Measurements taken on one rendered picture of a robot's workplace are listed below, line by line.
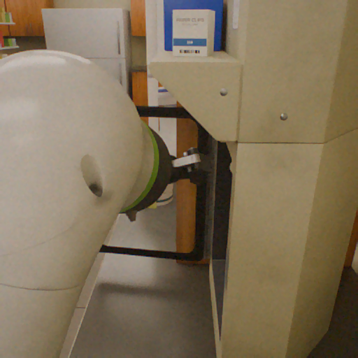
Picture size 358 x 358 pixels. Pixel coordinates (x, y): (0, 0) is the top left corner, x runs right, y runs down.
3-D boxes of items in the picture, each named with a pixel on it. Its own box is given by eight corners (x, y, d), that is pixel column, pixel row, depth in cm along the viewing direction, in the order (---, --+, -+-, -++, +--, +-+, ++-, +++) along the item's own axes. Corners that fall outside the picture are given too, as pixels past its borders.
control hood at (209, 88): (217, 97, 75) (219, 47, 71) (238, 143, 45) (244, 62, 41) (163, 97, 75) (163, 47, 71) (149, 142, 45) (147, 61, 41)
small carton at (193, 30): (213, 54, 53) (215, 11, 51) (206, 56, 49) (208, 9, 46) (182, 54, 54) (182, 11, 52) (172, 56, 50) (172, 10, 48)
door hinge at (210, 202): (210, 258, 91) (217, 108, 75) (210, 264, 89) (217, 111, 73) (203, 258, 91) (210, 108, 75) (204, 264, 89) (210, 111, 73)
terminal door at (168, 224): (203, 262, 90) (209, 108, 74) (91, 251, 95) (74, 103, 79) (203, 260, 91) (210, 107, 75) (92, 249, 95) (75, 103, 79)
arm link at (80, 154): (143, 52, 15) (-52, -18, 17) (29, 319, 15) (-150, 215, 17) (190, 124, 29) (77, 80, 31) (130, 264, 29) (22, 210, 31)
